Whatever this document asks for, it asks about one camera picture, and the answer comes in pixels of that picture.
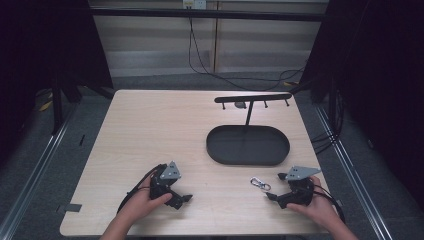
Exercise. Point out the white wall socket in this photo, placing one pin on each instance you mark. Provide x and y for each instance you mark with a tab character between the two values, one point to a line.
194	4

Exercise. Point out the metal floor rail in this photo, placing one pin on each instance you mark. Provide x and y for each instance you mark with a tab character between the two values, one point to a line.
355	180
31	173

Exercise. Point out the person's left hand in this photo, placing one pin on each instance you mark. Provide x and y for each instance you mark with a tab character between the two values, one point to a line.
143	205

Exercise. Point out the black metal stand leg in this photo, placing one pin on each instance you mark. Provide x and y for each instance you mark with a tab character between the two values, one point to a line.
57	106

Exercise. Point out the black key rack with tray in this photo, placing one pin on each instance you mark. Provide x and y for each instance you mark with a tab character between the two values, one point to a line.
248	145

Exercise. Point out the black curtain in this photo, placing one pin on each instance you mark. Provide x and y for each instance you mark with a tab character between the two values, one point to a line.
376	83
43	50

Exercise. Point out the small grey oval pad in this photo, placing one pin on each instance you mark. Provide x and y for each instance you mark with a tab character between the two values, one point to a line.
240	105

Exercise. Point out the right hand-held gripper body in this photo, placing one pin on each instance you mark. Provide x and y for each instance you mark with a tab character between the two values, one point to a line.
298	193

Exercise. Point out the grey tape strip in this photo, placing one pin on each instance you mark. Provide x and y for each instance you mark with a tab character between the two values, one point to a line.
69	208

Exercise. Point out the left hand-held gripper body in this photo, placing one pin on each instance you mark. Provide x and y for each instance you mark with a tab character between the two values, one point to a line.
159	190

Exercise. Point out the black horizontal frame bar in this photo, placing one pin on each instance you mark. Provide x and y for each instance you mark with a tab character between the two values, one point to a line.
206	14

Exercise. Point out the person's right hand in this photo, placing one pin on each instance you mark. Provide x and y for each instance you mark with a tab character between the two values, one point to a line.
315	210

